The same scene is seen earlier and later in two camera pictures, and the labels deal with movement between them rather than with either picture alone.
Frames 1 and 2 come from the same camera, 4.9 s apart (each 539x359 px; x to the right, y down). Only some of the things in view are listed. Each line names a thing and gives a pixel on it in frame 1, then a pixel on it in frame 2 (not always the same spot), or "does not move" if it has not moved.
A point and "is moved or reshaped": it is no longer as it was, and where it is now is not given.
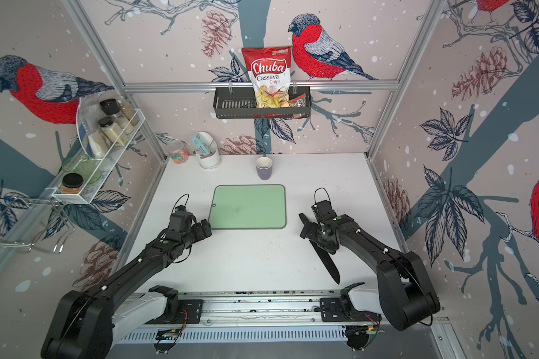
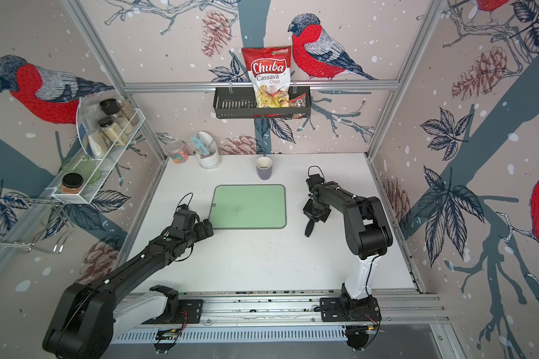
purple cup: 264,167 does not move
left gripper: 201,233 does not move
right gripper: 328,246 → 320,219
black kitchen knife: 325,256 is moved or reshaped
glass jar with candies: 177,151 does not move
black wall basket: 240,102 does not move
